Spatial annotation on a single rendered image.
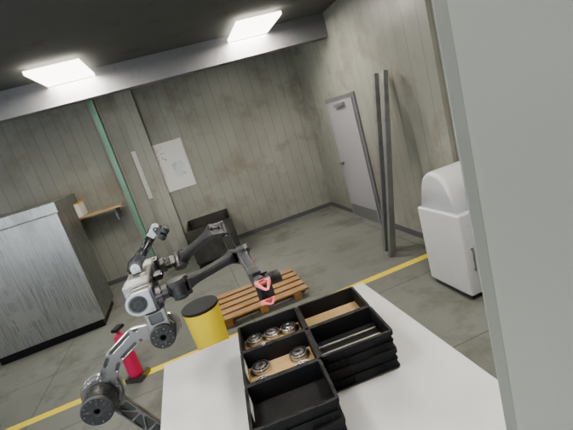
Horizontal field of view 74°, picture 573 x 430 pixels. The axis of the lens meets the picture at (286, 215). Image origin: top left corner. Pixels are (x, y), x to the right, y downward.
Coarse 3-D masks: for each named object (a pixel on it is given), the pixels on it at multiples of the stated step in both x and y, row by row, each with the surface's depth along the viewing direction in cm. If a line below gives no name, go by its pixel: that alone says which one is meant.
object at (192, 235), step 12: (204, 216) 746; (216, 216) 751; (228, 216) 756; (192, 228) 745; (204, 228) 651; (228, 228) 660; (192, 240) 650; (216, 240) 659; (204, 252) 659; (216, 252) 663; (204, 264) 673
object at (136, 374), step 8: (120, 328) 381; (120, 336) 379; (128, 360) 382; (136, 360) 388; (128, 368) 384; (136, 368) 387; (144, 368) 399; (128, 376) 392; (136, 376) 388; (144, 376) 390
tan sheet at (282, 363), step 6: (288, 354) 217; (312, 354) 210; (276, 360) 215; (282, 360) 213; (288, 360) 211; (276, 366) 209; (282, 366) 208; (288, 366) 206; (270, 372) 206; (276, 372) 204; (252, 378) 205
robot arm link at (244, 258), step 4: (236, 248) 207; (240, 248) 204; (244, 248) 204; (240, 252) 204; (244, 252) 204; (240, 256) 201; (244, 256) 200; (248, 256) 198; (240, 260) 197; (244, 260) 193; (248, 260) 191; (244, 264) 188; (248, 264) 185; (252, 264) 184; (244, 268) 188; (248, 268) 180; (252, 268) 176; (248, 272) 173; (260, 272) 172; (248, 276) 179; (252, 284) 172
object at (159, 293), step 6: (150, 288) 184; (156, 288) 187; (162, 288) 188; (150, 294) 184; (156, 294) 185; (162, 294) 187; (168, 294) 188; (156, 300) 186; (162, 300) 188; (156, 306) 186
